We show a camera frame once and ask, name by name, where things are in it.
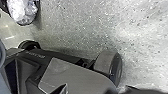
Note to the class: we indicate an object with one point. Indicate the large grey robot wheel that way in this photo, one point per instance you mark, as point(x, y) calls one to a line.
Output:
point(108, 65)

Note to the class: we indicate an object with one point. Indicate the small black robot wheel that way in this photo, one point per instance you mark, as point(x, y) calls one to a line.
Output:
point(29, 44)

